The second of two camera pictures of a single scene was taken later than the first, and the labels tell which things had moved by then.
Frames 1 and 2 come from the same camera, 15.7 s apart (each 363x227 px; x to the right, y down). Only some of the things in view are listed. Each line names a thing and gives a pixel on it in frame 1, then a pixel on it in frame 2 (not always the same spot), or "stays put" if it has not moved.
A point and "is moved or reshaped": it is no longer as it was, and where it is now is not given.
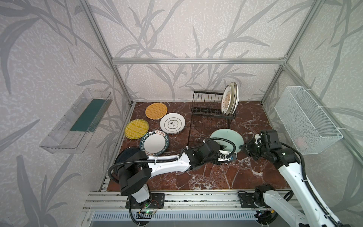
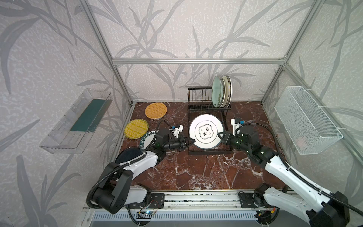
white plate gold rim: x=172 y=123 -> x=204 y=129
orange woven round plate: x=156 y=110 stays put
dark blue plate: x=126 y=153 stays put
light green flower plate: x=230 y=134 is moved or reshaped
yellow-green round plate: x=136 y=129 stays put
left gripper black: x=220 y=147 -> x=181 y=141
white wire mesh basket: x=309 y=128 stays put
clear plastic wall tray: x=74 y=131 stays put
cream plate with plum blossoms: x=237 y=99 -> x=230 y=91
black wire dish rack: x=208 y=104 is moved or reshaped
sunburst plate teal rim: x=232 y=91 -> x=227 y=91
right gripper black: x=246 y=148 -> x=226 y=140
